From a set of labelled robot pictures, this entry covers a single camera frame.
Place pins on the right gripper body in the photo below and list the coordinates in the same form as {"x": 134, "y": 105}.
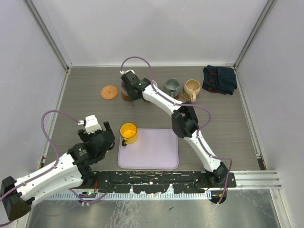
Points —
{"x": 132, "y": 98}

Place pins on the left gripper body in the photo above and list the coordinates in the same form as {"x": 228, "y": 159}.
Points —
{"x": 87, "y": 138}

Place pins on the clear purple glass mug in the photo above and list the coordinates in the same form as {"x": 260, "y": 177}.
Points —
{"x": 123, "y": 86}

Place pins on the yellow glass mug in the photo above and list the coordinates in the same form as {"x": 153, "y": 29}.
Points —
{"x": 128, "y": 133}

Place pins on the light cork coaster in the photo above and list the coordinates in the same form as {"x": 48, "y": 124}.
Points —
{"x": 109, "y": 92}
{"x": 186, "y": 95}

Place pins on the grey-green ceramic mug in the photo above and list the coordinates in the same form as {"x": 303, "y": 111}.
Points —
{"x": 172, "y": 87}

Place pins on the beige ceramic mug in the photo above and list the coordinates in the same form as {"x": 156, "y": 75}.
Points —
{"x": 192, "y": 86}

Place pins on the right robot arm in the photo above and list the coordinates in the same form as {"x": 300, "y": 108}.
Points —
{"x": 184, "y": 123}

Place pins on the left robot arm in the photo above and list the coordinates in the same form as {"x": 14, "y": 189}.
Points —
{"x": 71, "y": 170}

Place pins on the lavender plastic tray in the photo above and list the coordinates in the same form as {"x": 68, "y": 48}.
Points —
{"x": 155, "y": 149}

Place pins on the dark blue folded cloth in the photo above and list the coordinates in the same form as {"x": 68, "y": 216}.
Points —
{"x": 219, "y": 80}

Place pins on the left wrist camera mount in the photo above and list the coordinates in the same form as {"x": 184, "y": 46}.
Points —
{"x": 91, "y": 124}

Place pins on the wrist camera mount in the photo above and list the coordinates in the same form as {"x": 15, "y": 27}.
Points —
{"x": 91, "y": 124}
{"x": 127, "y": 71}

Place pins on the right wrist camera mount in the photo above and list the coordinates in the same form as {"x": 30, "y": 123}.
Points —
{"x": 127, "y": 71}

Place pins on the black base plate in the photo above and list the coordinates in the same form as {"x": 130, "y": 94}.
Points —
{"x": 156, "y": 181}

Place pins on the white slotted cable duct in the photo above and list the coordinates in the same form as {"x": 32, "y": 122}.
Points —
{"x": 169, "y": 195}

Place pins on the aluminium frame post left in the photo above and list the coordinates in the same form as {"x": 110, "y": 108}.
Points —
{"x": 47, "y": 34}

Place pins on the aluminium frame post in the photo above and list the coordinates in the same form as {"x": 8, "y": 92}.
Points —
{"x": 47, "y": 34}
{"x": 256, "y": 28}

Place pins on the aluminium frame post right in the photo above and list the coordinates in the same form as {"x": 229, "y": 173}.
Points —
{"x": 256, "y": 28}

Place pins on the aluminium frame rail front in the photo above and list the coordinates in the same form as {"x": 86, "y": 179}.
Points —
{"x": 251, "y": 180}

